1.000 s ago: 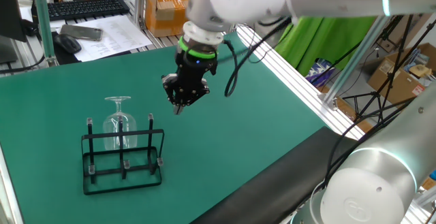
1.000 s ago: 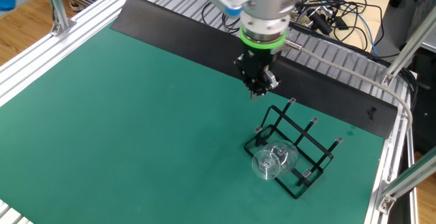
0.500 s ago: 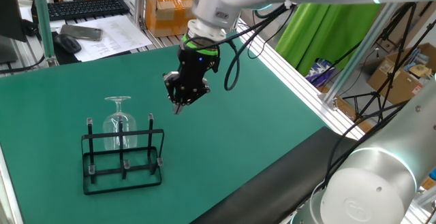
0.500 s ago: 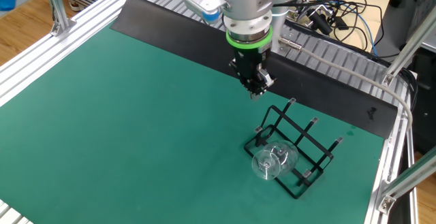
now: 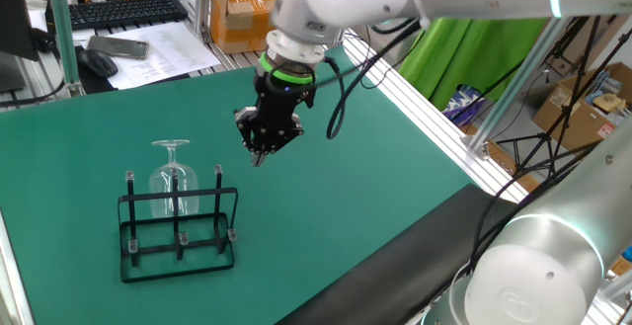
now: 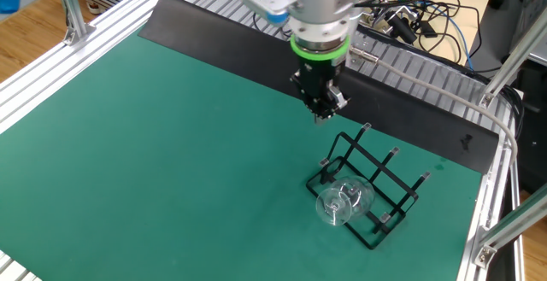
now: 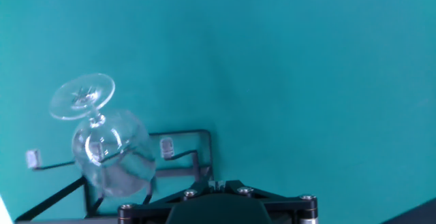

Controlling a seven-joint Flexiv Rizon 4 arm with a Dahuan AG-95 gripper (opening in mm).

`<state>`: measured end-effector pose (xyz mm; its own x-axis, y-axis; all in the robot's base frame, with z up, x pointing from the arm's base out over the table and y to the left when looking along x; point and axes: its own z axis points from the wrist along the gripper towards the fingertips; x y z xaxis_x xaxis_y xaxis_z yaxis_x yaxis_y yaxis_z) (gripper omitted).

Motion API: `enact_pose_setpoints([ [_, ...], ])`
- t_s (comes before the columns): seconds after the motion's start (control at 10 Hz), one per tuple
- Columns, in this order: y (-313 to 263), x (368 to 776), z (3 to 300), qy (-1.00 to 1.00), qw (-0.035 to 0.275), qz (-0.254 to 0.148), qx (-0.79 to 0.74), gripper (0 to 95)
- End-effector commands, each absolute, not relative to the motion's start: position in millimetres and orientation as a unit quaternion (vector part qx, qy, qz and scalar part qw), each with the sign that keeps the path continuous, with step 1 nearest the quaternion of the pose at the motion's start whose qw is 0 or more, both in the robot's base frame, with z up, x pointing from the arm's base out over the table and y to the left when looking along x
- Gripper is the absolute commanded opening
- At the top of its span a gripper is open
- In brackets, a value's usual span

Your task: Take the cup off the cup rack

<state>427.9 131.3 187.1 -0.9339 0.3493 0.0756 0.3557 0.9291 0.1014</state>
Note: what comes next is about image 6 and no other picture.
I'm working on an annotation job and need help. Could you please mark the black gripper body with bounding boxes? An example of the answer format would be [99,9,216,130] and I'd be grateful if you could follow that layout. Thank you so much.
[296,54,344,105]

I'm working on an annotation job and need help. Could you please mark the aluminium frame post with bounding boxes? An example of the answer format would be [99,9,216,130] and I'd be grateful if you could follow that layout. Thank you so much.
[478,7,547,109]
[472,193,547,269]
[50,0,97,46]

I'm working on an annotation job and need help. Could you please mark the blue cable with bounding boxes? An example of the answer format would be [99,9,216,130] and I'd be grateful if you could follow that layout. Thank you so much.
[426,3,475,71]

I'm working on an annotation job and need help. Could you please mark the grey camera cable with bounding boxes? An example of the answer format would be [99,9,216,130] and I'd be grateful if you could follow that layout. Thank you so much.
[350,45,519,171]

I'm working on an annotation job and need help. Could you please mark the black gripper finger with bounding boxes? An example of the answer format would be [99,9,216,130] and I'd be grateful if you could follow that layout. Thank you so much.
[318,79,352,126]
[290,70,320,118]

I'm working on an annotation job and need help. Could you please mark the black rubber mat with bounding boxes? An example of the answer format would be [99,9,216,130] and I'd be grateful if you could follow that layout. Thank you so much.
[137,0,500,175]

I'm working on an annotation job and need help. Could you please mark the black wire cup rack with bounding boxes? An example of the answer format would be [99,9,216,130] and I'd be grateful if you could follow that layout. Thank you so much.
[305,122,432,251]

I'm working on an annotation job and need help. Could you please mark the green table mat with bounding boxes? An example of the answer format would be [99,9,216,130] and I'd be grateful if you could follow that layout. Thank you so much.
[0,28,484,281]

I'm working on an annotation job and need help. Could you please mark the clear wine glass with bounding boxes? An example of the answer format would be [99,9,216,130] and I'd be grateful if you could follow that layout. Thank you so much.
[315,175,376,227]

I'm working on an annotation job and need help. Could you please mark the green wrist adapter ring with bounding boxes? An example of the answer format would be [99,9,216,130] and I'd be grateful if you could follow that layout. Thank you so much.
[289,34,351,62]

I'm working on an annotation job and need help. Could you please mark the black computer case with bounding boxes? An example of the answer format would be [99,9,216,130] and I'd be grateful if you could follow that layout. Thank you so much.
[510,58,547,195]

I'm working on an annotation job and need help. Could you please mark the black desk cable tangle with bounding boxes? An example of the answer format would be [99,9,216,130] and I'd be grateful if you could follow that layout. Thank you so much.
[354,0,484,68]

